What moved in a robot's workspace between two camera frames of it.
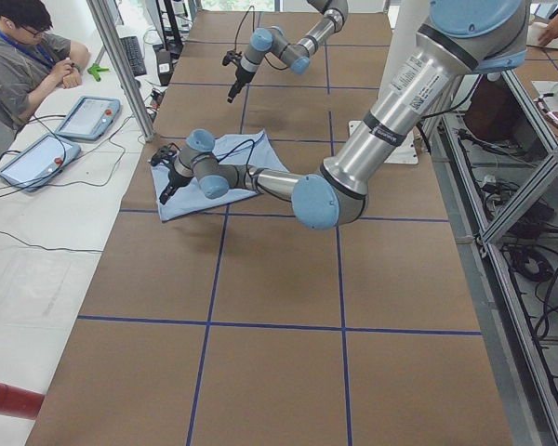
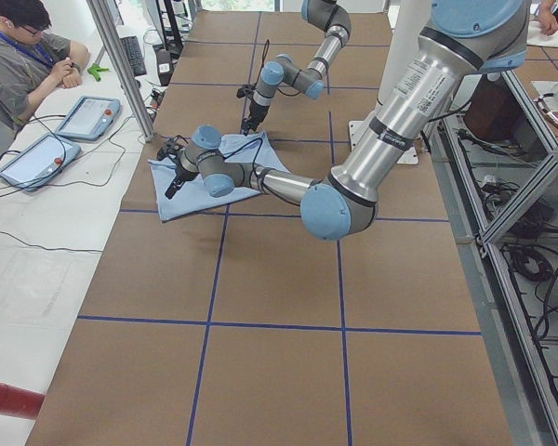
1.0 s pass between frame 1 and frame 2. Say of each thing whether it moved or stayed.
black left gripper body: moved
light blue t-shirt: stayed
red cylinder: stayed
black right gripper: stayed
